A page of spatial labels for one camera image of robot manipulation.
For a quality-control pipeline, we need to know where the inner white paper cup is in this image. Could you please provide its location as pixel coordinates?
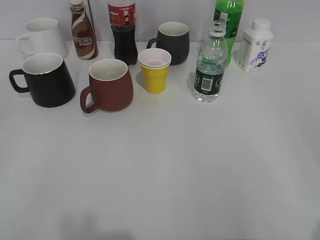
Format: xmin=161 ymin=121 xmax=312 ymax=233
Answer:
xmin=138 ymin=48 xmax=172 ymax=69

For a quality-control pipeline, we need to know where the black conical mug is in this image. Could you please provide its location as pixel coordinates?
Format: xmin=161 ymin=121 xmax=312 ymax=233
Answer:
xmin=9 ymin=52 xmax=76 ymax=108

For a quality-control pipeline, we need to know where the clear water bottle green label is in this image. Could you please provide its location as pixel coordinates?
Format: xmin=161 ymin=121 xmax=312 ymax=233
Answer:
xmin=193 ymin=20 xmax=228 ymax=103

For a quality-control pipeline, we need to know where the dark grey round mug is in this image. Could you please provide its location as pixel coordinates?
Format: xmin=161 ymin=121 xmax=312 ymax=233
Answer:
xmin=146 ymin=21 xmax=190 ymax=66

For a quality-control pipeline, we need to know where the red ceramic mug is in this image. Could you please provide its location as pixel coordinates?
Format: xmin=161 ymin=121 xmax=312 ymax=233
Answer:
xmin=80 ymin=59 xmax=134 ymax=114

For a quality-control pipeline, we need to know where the white yogurt drink bottle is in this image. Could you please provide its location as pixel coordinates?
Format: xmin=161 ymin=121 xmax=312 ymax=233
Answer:
xmin=236 ymin=18 xmax=274 ymax=73

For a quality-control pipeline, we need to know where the dark cable behind bottle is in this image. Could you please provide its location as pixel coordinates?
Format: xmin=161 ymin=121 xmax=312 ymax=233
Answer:
xmin=87 ymin=0 xmax=96 ymax=29

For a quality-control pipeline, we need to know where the yellow paper cup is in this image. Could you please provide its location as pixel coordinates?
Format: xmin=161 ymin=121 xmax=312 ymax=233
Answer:
xmin=141 ymin=64 xmax=170 ymax=94

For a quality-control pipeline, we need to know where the white ceramic mug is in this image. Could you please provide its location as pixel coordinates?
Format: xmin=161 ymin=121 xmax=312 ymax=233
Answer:
xmin=16 ymin=17 xmax=69 ymax=58

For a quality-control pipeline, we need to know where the cola bottle red label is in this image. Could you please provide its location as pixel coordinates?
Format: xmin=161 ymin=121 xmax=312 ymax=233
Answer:
xmin=107 ymin=0 xmax=138 ymax=66

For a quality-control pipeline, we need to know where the green soda bottle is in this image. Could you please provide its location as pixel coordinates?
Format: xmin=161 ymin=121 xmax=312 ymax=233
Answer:
xmin=213 ymin=0 xmax=245 ymax=67

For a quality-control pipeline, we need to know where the Nescafe coffee bottle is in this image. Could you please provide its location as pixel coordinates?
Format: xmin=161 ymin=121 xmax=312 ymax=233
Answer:
xmin=69 ymin=0 xmax=98 ymax=60

